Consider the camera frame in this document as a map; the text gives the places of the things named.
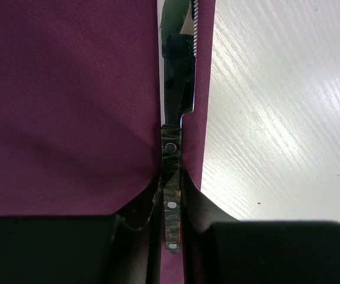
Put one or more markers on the steak knife with dark handle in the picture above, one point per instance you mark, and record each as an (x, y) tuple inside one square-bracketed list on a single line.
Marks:
[(177, 43)]

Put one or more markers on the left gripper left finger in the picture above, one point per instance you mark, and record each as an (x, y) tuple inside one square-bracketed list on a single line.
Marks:
[(124, 247)]

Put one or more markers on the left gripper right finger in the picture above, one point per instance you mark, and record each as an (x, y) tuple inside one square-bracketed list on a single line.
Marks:
[(218, 248)]

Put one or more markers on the purple cloth napkin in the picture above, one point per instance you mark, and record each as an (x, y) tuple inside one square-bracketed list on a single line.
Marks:
[(79, 105)]

